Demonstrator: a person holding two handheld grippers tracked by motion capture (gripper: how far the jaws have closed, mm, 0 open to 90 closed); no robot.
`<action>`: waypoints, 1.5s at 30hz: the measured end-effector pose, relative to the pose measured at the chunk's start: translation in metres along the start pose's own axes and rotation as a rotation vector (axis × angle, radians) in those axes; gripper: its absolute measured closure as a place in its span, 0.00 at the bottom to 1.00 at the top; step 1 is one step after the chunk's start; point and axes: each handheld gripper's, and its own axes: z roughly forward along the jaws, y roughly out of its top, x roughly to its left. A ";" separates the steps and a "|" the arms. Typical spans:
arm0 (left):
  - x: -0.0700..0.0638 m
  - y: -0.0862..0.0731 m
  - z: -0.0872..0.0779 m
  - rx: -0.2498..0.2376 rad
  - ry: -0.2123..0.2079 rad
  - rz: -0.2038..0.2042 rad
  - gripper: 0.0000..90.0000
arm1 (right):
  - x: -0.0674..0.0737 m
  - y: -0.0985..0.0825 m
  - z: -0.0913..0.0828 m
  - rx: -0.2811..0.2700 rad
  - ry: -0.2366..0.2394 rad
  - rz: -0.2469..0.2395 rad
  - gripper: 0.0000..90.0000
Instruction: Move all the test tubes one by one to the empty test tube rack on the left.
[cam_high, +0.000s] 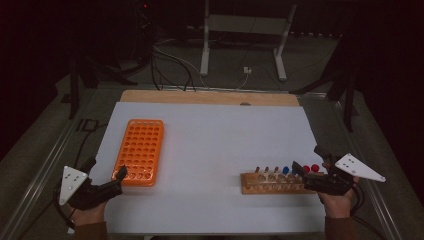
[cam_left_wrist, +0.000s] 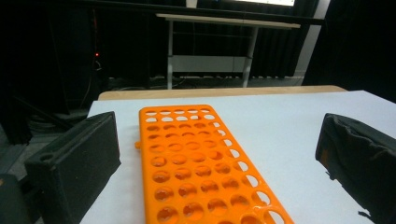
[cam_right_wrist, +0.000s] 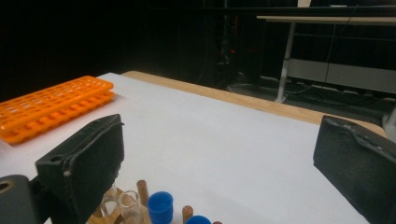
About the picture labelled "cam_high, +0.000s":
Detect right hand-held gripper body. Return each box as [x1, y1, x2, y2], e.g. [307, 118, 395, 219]
[303, 153, 387, 197]

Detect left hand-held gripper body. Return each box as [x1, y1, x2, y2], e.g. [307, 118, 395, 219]
[58, 165, 123, 212]

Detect orange plastic tube rack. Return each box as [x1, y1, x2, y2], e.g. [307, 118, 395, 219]
[111, 118, 165, 188]

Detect wooden tube rack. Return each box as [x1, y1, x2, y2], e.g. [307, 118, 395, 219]
[240, 170, 326, 196]

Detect person's left hand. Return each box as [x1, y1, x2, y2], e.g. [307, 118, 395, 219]
[70, 201, 108, 228]

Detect person's right hand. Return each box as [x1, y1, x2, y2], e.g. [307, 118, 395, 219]
[318, 177, 361, 220]

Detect black tripod stand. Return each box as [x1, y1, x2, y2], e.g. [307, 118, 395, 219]
[289, 33, 361, 133]
[66, 54, 139, 121]

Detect white table mat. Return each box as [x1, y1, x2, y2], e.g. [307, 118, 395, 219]
[67, 101, 329, 235]

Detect dark equipment with red light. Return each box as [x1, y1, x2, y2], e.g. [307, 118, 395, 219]
[132, 0, 156, 68]

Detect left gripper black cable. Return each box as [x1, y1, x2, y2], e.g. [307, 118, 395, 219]
[52, 123, 109, 231]

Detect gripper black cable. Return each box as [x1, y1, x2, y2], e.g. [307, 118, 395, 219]
[52, 123, 109, 231]
[349, 182, 386, 240]

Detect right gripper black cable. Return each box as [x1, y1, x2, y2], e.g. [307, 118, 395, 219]
[349, 182, 386, 240]

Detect metal floor rail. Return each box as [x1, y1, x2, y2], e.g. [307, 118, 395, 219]
[0, 89, 98, 240]
[328, 98, 403, 240]

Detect black floor cables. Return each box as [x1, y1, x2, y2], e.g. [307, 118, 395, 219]
[149, 43, 198, 92]

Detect white floor cable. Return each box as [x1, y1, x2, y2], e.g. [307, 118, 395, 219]
[153, 39, 250, 91]

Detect grey metal stand frame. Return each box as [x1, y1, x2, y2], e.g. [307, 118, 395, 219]
[199, 0, 298, 82]

